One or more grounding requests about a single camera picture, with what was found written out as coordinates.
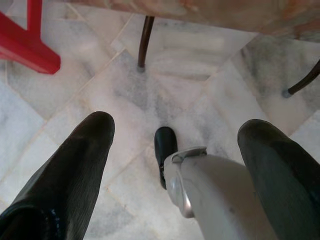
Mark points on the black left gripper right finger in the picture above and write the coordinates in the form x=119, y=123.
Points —
x=282, y=180

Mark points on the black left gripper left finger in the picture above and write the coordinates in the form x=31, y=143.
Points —
x=62, y=187

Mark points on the dark brown curved table leg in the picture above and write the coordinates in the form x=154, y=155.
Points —
x=305, y=80
x=146, y=37

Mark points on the red plastic stool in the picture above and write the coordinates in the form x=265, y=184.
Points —
x=22, y=47

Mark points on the marble table with red edge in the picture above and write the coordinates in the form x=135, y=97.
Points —
x=225, y=12

